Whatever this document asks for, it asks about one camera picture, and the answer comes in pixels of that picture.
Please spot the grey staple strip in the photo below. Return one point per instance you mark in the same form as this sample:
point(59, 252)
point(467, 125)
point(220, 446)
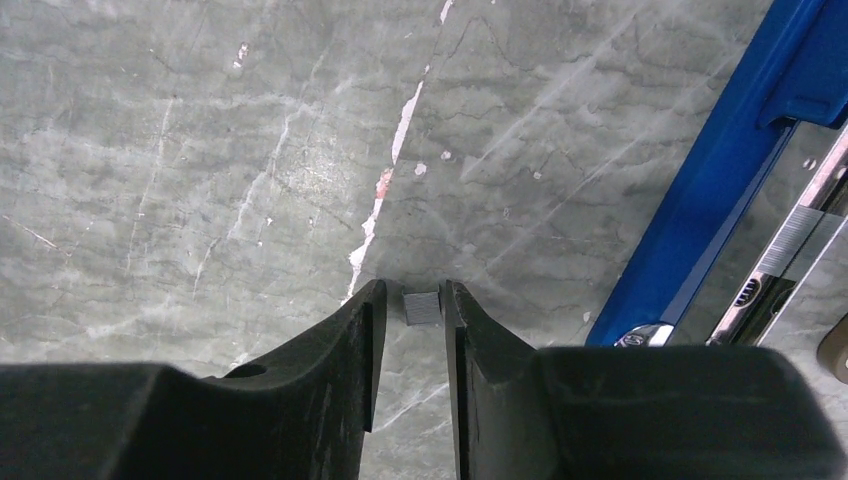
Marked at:
point(422, 308)

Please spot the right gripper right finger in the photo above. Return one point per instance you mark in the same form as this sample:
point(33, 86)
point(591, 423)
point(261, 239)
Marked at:
point(682, 412)

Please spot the beige small stapler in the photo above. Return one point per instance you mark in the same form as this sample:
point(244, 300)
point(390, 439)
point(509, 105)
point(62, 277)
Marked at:
point(832, 351)

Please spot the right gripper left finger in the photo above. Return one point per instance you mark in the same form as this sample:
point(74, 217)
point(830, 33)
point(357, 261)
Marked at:
point(300, 411)

